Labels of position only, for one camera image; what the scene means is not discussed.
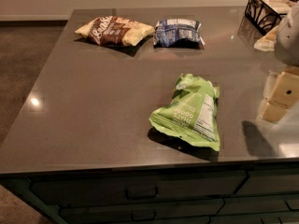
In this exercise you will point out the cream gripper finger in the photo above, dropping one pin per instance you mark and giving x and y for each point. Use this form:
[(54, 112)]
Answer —
[(286, 88), (273, 113)]

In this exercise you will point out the green rice chip bag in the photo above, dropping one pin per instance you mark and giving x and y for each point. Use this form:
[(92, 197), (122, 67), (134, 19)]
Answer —
[(191, 116)]

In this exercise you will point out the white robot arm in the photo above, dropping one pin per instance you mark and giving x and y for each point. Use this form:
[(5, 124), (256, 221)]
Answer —
[(286, 49)]

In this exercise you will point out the pale snack bag near basket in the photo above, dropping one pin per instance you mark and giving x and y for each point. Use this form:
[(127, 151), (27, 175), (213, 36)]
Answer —
[(267, 42)]

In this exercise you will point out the blue chip bag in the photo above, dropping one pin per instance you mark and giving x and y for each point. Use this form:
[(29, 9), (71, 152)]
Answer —
[(177, 33)]

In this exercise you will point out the brown chip bag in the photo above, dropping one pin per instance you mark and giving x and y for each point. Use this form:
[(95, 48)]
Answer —
[(111, 31)]

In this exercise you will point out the upper right drawer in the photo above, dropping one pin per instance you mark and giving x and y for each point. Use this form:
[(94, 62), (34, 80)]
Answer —
[(271, 182)]

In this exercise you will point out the drawer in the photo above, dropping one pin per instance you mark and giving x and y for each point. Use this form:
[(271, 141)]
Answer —
[(141, 211), (133, 189), (277, 209), (271, 182)]

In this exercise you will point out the lower right drawer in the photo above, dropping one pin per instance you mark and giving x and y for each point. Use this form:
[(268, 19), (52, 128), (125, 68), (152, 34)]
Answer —
[(277, 209)]

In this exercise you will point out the lower left drawer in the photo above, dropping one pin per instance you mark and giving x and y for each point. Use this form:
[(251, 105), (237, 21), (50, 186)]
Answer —
[(141, 211)]

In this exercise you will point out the upper left drawer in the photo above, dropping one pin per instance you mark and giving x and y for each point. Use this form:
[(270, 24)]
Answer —
[(133, 189)]

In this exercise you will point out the black wire basket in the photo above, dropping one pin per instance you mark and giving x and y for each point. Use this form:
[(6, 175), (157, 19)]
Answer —
[(266, 14)]

